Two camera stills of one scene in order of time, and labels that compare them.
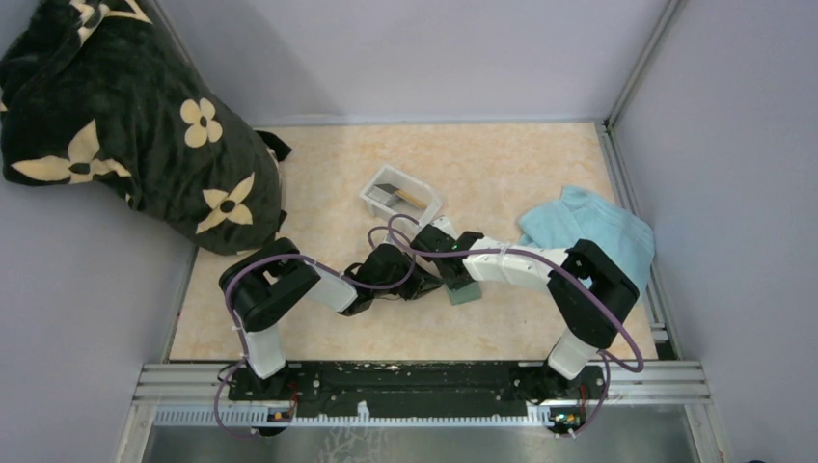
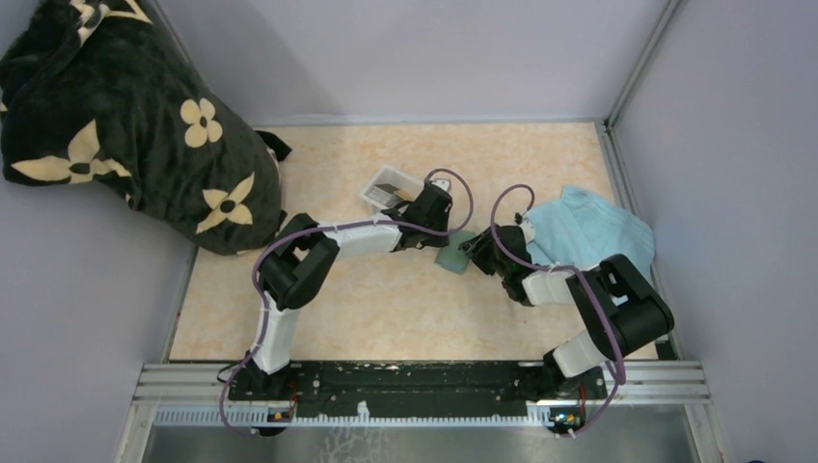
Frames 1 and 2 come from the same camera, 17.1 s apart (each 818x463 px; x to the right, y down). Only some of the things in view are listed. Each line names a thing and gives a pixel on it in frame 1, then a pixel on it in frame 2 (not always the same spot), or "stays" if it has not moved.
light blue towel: (581, 215) stays
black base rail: (419, 388) stays
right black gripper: (462, 282) to (477, 248)
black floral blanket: (104, 93) stays
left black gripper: (419, 285) to (441, 241)
